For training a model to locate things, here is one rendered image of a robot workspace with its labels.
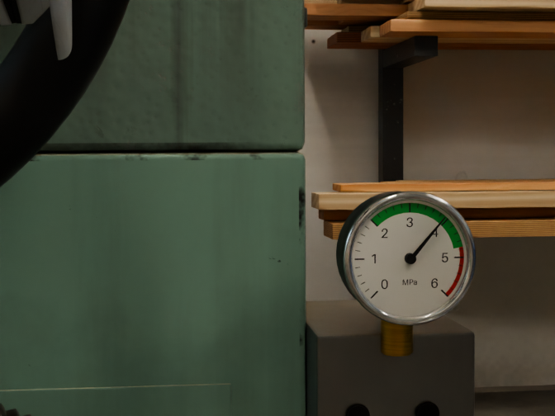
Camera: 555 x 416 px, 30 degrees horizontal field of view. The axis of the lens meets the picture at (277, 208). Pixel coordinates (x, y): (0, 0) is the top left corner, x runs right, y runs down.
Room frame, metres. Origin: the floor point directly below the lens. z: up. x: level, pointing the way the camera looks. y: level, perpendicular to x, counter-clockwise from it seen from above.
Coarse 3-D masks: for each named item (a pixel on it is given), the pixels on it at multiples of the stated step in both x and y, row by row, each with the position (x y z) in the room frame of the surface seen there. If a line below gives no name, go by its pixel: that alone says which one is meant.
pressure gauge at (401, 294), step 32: (384, 192) 0.50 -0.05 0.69; (416, 192) 0.48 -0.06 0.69; (352, 224) 0.48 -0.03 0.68; (384, 224) 0.48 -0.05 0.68; (416, 224) 0.48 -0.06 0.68; (448, 224) 0.48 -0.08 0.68; (352, 256) 0.48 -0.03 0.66; (384, 256) 0.48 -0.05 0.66; (416, 256) 0.48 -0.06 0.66; (448, 256) 0.48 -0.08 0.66; (352, 288) 0.47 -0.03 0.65; (384, 288) 0.48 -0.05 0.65; (416, 288) 0.48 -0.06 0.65; (448, 288) 0.48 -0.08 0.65; (384, 320) 0.48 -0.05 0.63; (416, 320) 0.48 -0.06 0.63; (384, 352) 0.50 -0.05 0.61
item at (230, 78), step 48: (144, 0) 0.53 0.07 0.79; (192, 0) 0.53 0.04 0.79; (240, 0) 0.53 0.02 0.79; (288, 0) 0.54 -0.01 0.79; (0, 48) 0.52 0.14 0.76; (144, 48) 0.53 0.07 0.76; (192, 48) 0.53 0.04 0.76; (240, 48) 0.53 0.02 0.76; (288, 48) 0.54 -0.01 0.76; (96, 96) 0.53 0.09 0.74; (144, 96) 0.53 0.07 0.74; (192, 96) 0.53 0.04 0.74; (240, 96) 0.53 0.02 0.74; (288, 96) 0.54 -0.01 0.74; (48, 144) 0.52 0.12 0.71; (96, 144) 0.53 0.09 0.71; (144, 144) 0.53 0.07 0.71; (192, 144) 0.53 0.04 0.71; (240, 144) 0.53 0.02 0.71; (288, 144) 0.54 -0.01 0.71
